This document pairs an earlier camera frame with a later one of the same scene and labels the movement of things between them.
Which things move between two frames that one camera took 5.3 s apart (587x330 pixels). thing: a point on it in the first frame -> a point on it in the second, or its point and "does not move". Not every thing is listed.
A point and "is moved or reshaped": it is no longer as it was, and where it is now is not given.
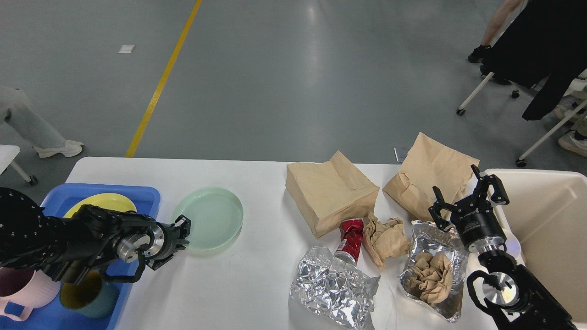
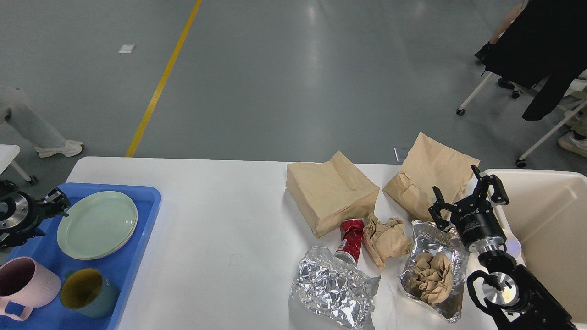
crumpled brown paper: x=385 y=239 does not move
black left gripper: x=160 y=240 -> x=20 y=213
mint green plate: x=216 y=216 is moved or reshaped
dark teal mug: x=92 y=296 does not move
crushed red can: x=351 y=230 does not move
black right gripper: x=479 y=225 does not move
